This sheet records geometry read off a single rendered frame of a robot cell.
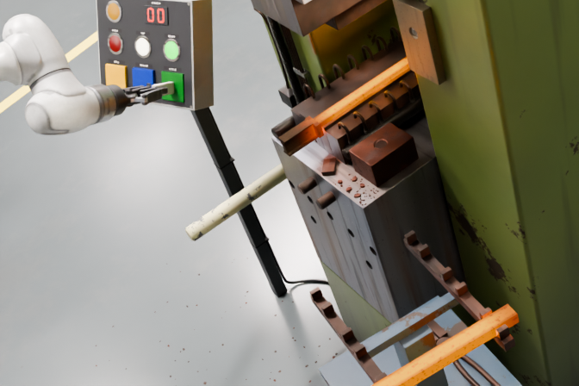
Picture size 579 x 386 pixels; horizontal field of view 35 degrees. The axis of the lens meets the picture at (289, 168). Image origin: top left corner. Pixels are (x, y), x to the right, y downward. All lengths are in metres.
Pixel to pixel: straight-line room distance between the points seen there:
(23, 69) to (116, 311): 1.45
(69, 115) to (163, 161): 1.84
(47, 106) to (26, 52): 0.14
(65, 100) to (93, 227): 1.71
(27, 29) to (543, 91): 1.12
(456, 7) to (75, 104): 0.89
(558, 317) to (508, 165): 0.51
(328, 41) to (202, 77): 0.34
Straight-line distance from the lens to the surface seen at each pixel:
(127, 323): 3.30
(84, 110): 2.10
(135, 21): 2.44
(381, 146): 2.01
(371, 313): 2.41
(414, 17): 1.72
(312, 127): 2.07
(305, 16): 1.86
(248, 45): 4.38
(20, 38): 2.13
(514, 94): 1.70
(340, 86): 2.19
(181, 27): 2.34
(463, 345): 1.56
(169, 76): 2.38
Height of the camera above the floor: 2.25
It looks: 39 degrees down
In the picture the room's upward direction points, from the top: 21 degrees counter-clockwise
